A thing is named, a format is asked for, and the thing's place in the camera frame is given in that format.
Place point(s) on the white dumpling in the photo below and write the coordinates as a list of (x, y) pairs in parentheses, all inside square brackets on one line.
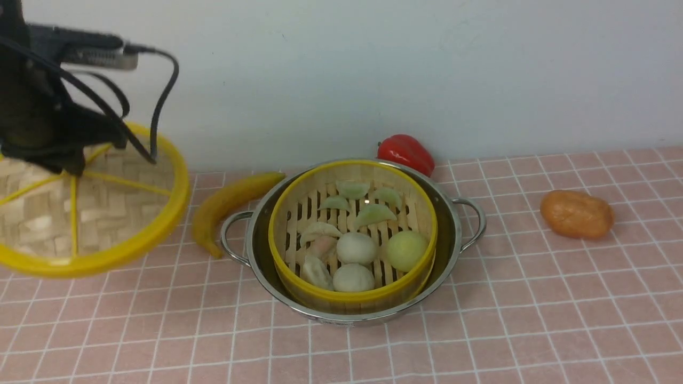
[(314, 271), (317, 229)]

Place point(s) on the yellow-green round bun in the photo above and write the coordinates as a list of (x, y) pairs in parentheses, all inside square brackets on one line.
[(404, 250)]

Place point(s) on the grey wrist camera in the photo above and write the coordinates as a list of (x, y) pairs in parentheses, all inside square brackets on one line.
[(80, 47)]

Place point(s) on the green dumpling centre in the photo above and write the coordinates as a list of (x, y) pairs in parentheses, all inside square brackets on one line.
[(372, 214)]

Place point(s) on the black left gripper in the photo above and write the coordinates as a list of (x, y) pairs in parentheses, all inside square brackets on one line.
[(49, 116)]

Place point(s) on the red bell pepper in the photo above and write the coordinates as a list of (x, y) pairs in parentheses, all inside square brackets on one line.
[(408, 151)]

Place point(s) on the yellow banana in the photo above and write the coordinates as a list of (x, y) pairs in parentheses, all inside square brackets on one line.
[(226, 200)]

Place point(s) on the brown potato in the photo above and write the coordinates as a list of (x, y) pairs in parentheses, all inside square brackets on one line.
[(575, 214)]

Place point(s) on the pink checkered tablecloth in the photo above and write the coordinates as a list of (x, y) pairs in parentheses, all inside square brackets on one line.
[(525, 305)]

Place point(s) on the white round bun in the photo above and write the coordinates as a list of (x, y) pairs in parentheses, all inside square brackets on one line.
[(353, 278), (356, 248)]

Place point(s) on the white round bun lower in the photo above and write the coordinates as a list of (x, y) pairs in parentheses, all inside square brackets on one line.
[(353, 278)]

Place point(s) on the yellow woven steamer lid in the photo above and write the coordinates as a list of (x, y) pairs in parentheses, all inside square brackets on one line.
[(60, 226)]

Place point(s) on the pink dumpling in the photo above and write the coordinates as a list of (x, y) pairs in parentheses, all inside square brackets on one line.
[(321, 247)]

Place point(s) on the green dumpling back left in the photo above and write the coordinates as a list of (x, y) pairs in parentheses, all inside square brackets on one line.
[(352, 190)]

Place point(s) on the white round bun upper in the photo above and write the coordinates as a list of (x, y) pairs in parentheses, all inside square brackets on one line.
[(356, 248)]

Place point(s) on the green dumpling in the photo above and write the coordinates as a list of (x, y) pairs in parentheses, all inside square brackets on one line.
[(389, 196), (372, 214), (335, 202), (352, 190)]

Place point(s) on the white dumpling front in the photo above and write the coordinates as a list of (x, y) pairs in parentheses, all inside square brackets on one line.
[(314, 271)]

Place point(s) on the green dumpling back right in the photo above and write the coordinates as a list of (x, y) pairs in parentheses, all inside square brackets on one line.
[(389, 196)]

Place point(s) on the yellow bamboo steamer basket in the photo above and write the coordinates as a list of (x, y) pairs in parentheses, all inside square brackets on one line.
[(297, 207)]

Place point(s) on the stainless steel pot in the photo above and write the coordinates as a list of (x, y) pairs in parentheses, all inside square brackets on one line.
[(244, 237)]

